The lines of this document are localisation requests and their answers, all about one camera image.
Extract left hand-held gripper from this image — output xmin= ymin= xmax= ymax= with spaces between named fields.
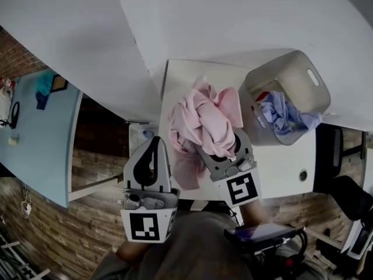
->
xmin=119 ymin=135 xmax=179 ymax=243

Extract white floor appliance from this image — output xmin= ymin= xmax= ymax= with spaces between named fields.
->
xmin=128 ymin=122 xmax=160 ymax=160

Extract black phone rig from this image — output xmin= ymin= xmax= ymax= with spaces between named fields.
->
xmin=223 ymin=222 xmax=308 ymax=280

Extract white t-shirt with red collar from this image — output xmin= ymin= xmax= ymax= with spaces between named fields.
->
xmin=249 ymin=90 xmax=272 ymax=128

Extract white table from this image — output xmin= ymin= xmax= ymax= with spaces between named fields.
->
xmin=159 ymin=58 xmax=318 ymax=201

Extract white desktop appliance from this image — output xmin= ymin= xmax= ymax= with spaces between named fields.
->
xmin=346 ymin=223 xmax=372 ymax=259

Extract grey plastic basket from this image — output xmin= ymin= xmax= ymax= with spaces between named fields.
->
xmin=238 ymin=50 xmax=332 ymax=146

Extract blue cloth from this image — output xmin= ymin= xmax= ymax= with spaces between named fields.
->
xmin=35 ymin=72 xmax=58 ymax=110

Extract white charger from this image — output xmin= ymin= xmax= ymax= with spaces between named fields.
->
xmin=20 ymin=201 xmax=33 ymax=219

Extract person's grey shirt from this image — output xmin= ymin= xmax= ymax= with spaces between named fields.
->
xmin=90 ymin=208 xmax=333 ymax=280

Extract person's right forearm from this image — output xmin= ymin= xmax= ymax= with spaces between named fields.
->
xmin=240 ymin=198 xmax=266 ymax=226

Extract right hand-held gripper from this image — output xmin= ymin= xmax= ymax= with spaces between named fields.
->
xmin=199 ymin=128 xmax=262 ymax=209

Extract black picture frame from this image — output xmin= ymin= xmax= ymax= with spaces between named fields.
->
xmin=49 ymin=74 xmax=69 ymax=93

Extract light blue table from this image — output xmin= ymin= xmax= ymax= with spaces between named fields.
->
xmin=0 ymin=70 xmax=123 ymax=208

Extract person's left forearm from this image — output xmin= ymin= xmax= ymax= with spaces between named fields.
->
xmin=116 ymin=239 xmax=152 ymax=264

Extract lavender and white garment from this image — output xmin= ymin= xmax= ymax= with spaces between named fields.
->
xmin=259 ymin=90 xmax=323 ymax=137

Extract black office chair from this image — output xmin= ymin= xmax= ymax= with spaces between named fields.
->
xmin=314 ymin=124 xmax=373 ymax=221

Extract black headphones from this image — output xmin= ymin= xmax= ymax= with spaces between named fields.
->
xmin=10 ymin=101 xmax=20 ymax=130

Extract pink garment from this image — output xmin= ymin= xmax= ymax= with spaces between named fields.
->
xmin=168 ymin=76 xmax=244 ymax=191

